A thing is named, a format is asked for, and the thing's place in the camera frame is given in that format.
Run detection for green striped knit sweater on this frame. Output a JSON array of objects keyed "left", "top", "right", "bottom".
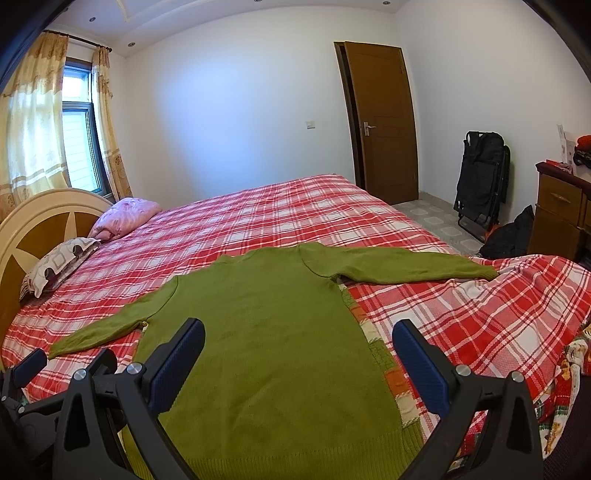
[{"left": 49, "top": 243, "right": 497, "bottom": 479}]

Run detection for christmas patterned cloth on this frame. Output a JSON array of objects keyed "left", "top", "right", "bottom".
[{"left": 534, "top": 322, "right": 590, "bottom": 459}]

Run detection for grey patterned pillow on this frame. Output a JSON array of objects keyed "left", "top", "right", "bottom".
[{"left": 19, "top": 237, "right": 101, "bottom": 301}]

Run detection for red plaid bed sheet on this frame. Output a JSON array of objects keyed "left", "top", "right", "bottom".
[{"left": 1, "top": 173, "right": 591, "bottom": 471}]

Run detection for cream wooden headboard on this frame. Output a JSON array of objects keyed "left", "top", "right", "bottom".
[{"left": 0, "top": 188, "right": 112, "bottom": 336}]

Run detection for pink pillow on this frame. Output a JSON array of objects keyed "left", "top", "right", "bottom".
[{"left": 88, "top": 197, "right": 162, "bottom": 242}]

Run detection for black bag on floor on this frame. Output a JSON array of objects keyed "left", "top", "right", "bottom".
[{"left": 479, "top": 205, "right": 535, "bottom": 260}]

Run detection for right yellow curtain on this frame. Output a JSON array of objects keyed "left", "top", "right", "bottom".
[{"left": 91, "top": 47, "right": 132, "bottom": 201}]

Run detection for yellow curtain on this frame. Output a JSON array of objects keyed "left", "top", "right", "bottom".
[
  {"left": 1, "top": 33, "right": 71, "bottom": 218},
  {"left": 91, "top": 47, "right": 132, "bottom": 201}
]

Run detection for brown wooden dresser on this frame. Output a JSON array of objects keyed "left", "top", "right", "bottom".
[{"left": 528, "top": 161, "right": 590, "bottom": 269}]

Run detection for left yellow curtain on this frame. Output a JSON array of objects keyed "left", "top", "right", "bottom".
[{"left": 1, "top": 33, "right": 71, "bottom": 218}]

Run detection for folded black chair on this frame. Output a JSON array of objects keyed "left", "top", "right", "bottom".
[{"left": 454, "top": 131, "right": 511, "bottom": 242}]

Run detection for red items on dresser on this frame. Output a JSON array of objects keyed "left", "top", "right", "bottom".
[{"left": 545, "top": 132, "right": 591, "bottom": 178}]

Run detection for brown wooden door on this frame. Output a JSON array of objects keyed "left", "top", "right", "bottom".
[{"left": 335, "top": 42, "right": 419, "bottom": 205}]

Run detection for window with dark frame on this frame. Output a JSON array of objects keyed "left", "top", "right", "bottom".
[{"left": 62, "top": 58, "right": 113, "bottom": 201}]

